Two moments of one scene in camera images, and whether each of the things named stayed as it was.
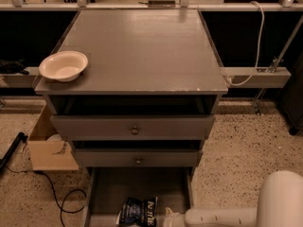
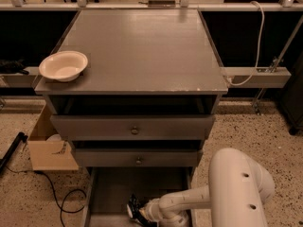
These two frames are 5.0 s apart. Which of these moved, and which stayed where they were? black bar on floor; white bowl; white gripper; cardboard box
Moved: white gripper
Stayed: white bowl; cardboard box; black bar on floor
